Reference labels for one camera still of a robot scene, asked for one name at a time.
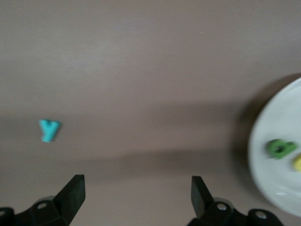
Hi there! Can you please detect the green foam letter d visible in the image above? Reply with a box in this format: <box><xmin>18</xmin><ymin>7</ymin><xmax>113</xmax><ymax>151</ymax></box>
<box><xmin>267</xmin><ymin>138</ymin><xmax>297</xmax><ymax>160</ymax></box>

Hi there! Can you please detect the beige plate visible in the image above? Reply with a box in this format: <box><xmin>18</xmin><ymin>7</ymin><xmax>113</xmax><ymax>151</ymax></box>
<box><xmin>248</xmin><ymin>77</ymin><xmax>301</xmax><ymax>217</ymax></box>

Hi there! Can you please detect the teal foam letter y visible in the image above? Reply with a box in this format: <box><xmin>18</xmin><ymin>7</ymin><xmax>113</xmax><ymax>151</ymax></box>
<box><xmin>39</xmin><ymin>119</ymin><xmax>61</xmax><ymax>143</ymax></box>

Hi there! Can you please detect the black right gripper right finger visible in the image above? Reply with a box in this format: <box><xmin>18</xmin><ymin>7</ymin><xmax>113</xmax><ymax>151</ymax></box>
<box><xmin>188</xmin><ymin>176</ymin><xmax>250</xmax><ymax>226</ymax></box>

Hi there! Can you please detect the brown table mat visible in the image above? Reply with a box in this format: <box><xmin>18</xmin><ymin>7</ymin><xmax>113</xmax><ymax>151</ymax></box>
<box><xmin>0</xmin><ymin>0</ymin><xmax>301</xmax><ymax>226</ymax></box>

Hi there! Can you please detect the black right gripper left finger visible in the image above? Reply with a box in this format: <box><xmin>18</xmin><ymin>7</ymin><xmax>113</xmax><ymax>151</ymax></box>
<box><xmin>18</xmin><ymin>174</ymin><xmax>86</xmax><ymax>226</ymax></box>

